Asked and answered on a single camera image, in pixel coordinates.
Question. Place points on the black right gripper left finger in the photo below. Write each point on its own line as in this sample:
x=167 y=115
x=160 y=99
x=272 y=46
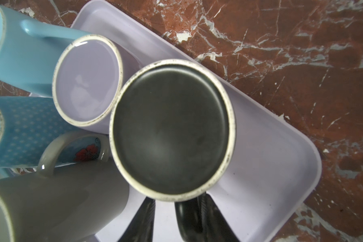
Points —
x=141 y=227

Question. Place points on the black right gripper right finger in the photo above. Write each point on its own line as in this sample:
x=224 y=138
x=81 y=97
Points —
x=215 y=227

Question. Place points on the black mug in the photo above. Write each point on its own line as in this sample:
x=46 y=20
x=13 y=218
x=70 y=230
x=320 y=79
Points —
x=172 y=136

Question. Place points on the grey mug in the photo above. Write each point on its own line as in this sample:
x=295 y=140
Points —
x=62 y=204

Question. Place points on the blue polka dot mug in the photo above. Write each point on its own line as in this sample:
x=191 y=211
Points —
x=27 y=126

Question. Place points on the lavender mug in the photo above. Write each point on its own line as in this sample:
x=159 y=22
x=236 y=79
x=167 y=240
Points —
x=87 y=80

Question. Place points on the light blue mug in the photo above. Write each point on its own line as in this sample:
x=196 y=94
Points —
x=30 y=50

